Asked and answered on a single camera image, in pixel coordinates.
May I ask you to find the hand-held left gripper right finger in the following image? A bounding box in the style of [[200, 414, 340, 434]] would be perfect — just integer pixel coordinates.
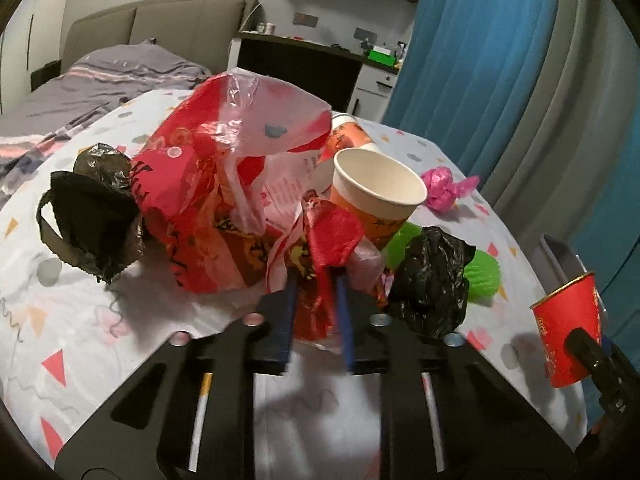
[[334, 279, 577, 480]]

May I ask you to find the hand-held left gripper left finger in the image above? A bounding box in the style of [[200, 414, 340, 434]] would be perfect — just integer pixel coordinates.
[[54, 279, 302, 480]]

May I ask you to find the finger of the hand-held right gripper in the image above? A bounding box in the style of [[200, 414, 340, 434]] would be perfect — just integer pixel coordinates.
[[564, 327, 640, 413]]

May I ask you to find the red paper cup gold rim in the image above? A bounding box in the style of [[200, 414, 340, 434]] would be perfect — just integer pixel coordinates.
[[530, 271, 605, 389]]

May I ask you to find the grey trash bin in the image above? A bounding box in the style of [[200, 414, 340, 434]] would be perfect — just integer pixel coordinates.
[[539, 234, 587, 283]]

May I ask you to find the red printed plastic bag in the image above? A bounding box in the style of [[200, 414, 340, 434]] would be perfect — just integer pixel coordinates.
[[129, 67, 388, 356]]

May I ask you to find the black plastic bag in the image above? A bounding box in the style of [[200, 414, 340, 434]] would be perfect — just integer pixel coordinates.
[[36, 142, 147, 287], [387, 225, 477, 342]]

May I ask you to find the green foam net sleeve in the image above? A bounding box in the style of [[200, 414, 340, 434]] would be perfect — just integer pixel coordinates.
[[392, 221, 502, 307]]

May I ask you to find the pink plastic bag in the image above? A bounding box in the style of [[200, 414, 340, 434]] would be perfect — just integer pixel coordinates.
[[419, 166, 481, 214]]

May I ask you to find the orange white paper cup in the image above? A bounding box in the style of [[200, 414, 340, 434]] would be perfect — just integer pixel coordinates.
[[324, 112, 382, 162]]

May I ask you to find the printed tablecloth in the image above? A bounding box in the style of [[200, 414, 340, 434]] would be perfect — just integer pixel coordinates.
[[0, 87, 593, 480]]

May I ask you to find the dark desk with white drawers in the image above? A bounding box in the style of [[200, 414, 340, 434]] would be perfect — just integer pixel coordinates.
[[232, 30, 402, 122]]

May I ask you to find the green box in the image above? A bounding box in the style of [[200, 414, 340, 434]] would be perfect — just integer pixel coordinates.
[[366, 45, 399, 67]]

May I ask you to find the grey curtain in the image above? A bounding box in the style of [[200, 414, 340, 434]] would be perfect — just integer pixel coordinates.
[[477, 0, 640, 258]]

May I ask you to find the blue curtain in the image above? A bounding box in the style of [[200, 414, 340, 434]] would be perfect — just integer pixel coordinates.
[[381, 0, 640, 323]]

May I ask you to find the bed with grey bedding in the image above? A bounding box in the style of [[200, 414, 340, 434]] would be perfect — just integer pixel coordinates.
[[0, 41, 212, 198]]

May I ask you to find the beige padded headboard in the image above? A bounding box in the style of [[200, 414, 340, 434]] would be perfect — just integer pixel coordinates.
[[61, 0, 261, 77]]

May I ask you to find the black bedside stand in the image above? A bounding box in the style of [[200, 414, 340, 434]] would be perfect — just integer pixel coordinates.
[[30, 59, 63, 92]]

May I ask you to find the white wardrobe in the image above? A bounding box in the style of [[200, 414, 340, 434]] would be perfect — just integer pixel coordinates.
[[0, 0, 71, 113]]

